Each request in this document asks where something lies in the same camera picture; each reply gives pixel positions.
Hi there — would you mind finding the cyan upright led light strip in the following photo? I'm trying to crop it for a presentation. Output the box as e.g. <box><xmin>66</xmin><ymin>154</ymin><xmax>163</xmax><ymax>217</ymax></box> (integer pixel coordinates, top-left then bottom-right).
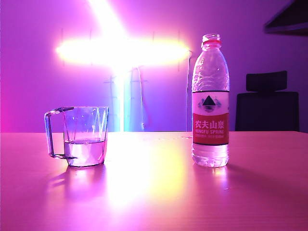
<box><xmin>117</xmin><ymin>64</ymin><xmax>127</xmax><ymax>132</ymax></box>

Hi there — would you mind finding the slanted led light strip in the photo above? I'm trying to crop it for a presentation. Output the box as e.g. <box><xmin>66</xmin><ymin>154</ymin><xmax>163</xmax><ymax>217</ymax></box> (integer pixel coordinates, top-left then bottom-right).
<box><xmin>87</xmin><ymin>0</ymin><xmax>129</xmax><ymax>40</ymax></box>

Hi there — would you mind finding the transparent faceted glass mug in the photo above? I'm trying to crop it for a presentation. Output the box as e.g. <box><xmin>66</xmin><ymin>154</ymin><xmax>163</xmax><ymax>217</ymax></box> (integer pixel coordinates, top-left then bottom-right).
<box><xmin>44</xmin><ymin>106</ymin><xmax>110</xmax><ymax>168</ymax></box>

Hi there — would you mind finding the thin dark hanging cable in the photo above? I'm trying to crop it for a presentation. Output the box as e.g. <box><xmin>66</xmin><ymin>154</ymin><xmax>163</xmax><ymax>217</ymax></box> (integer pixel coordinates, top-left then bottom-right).
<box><xmin>185</xmin><ymin>50</ymin><xmax>193</xmax><ymax>132</ymax></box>

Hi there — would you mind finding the long horizontal led light bar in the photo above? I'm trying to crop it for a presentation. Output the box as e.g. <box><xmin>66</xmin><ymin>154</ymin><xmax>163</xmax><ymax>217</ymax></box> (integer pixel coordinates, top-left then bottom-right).
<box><xmin>56</xmin><ymin>38</ymin><xmax>191</xmax><ymax>65</ymax></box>

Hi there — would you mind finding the clear plastic water bottle red label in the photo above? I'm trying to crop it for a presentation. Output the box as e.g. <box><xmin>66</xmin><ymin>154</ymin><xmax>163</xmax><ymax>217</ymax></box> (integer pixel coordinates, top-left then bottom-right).
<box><xmin>191</xmin><ymin>33</ymin><xmax>230</xmax><ymax>168</ymax></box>

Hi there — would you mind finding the white hanging cable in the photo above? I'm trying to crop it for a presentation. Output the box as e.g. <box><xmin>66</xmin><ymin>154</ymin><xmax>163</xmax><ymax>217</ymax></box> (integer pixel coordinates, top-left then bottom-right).
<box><xmin>136</xmin><ymin>65</ymin><xmax>146</xmax><ymax>131</ymax></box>

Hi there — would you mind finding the black office chair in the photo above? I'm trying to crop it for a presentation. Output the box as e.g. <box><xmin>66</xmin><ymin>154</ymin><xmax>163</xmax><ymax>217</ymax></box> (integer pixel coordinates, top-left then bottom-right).
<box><xmin>234</xmin><ymin>70</ymin><xmax>300</xmax><ymax>132</ymax></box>

